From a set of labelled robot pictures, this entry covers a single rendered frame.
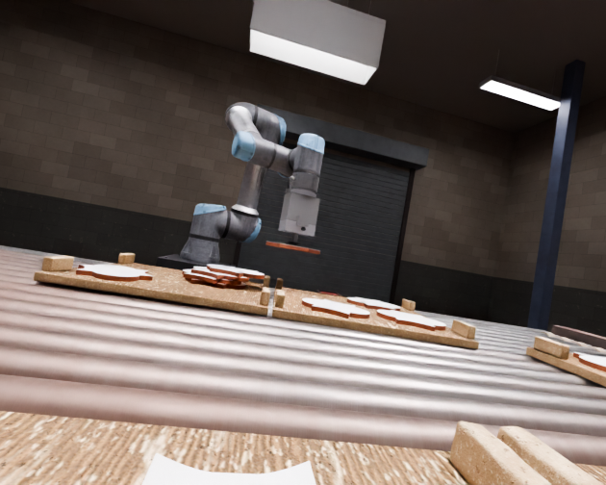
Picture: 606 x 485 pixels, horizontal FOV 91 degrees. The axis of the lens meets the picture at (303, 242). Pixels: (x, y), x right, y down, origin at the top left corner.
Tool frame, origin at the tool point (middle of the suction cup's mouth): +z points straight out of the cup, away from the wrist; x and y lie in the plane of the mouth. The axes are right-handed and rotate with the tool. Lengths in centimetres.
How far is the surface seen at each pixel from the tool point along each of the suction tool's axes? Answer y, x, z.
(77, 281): -43.2, -14.5, 12.0
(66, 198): -222, 509, -20
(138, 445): -27, -60, 11
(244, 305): -14.8, -21.8, 11.7
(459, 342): 25.5, -33.9, 12.0
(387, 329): 11.4, -29.8, 11.8
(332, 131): 173, 407, -223
